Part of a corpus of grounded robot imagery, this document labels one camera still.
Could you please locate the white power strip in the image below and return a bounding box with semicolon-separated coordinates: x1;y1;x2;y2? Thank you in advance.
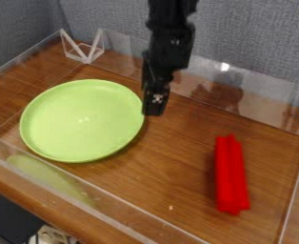
24;225;80;244

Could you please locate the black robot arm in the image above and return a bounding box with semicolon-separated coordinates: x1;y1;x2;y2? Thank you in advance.
142;0;199;116

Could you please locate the red rectangular block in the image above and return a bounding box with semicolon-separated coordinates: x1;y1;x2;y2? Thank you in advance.
215;134;251;215

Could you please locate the clear acrylic enclosure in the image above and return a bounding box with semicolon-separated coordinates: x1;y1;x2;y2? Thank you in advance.
0;30;299;244

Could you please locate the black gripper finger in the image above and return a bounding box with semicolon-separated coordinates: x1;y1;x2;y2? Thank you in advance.
143;82;171;116

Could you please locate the green round plate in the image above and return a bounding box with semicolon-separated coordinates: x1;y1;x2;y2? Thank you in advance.
20;79;146;163

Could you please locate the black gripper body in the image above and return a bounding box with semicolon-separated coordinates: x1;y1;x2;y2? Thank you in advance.
143;23;196;84

